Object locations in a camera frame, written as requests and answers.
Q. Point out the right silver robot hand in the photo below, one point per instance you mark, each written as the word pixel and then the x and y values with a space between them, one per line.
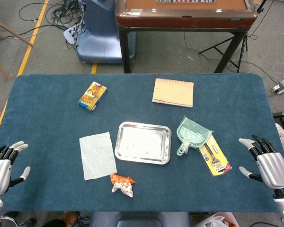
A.
pixel 273 168

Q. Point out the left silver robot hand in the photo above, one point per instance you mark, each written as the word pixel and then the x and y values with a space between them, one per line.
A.
pixel 1 170

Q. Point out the white paper sheet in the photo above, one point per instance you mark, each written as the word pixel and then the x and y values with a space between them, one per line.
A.
pixel 97 156

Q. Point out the silver metal tray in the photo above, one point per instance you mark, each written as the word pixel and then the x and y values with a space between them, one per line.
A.
pixel 142 142

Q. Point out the razor in yellow package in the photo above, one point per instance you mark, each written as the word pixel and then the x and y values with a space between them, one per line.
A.
pixel 215 160

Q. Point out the blue felt table cover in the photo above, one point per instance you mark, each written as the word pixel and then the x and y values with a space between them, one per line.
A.
pixel 49 130

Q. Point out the white plastic bag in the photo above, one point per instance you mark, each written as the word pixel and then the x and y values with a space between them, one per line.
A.
pixel 215 221

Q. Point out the white power strip with plugs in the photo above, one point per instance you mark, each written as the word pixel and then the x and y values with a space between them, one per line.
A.
pixel 280 87

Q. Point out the green plastic dustpan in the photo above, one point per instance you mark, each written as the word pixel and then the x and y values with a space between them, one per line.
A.
pixel 191 134

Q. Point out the colourful printed carton box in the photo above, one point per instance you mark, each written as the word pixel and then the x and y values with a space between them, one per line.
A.
pixel 92 96

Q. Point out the crumpled orange snack wrapper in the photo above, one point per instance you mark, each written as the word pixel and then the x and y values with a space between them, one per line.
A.
pixel 121 184

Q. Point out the brown spiral notebook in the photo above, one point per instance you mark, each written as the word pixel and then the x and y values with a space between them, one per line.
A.
pixel 172 92

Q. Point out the blue-grey robot torso base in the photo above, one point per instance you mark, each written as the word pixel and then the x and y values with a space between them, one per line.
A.
pixel 139 220

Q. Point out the wooden chair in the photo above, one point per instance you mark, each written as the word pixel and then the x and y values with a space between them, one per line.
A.
pixel 4 26

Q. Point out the blue machine base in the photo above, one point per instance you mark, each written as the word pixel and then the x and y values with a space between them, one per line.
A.
pixel 101 35

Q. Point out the brown mahjong table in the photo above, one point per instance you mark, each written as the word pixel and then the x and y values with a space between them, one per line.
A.
pixel 180 21

